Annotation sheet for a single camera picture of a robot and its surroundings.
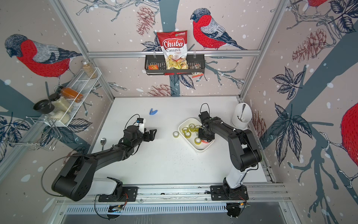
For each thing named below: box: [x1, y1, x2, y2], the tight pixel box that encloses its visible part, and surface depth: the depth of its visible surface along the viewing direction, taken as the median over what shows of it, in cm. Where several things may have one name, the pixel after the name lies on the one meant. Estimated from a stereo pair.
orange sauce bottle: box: [60, 86, 84, 104], surface depth 74 cm
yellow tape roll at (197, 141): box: [193, 137, 202, 146], surface depth 95 cm
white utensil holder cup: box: [230, 102, 253, 130], surface depth 96 cm
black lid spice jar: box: [33, 99, 56, 119], surface depth 60 cm
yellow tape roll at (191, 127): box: [188, 123, 196, 133], surface depth 100 cm
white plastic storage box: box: [178, 118, 215, 151], surface depth 98 cm
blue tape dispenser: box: [149, 108, 159, 116], surface depth 112 cm
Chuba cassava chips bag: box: [156, 30, 189, 70], surface depth 84 cm
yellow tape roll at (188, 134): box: [184, 131, 192, 139], surface depth 98 cm
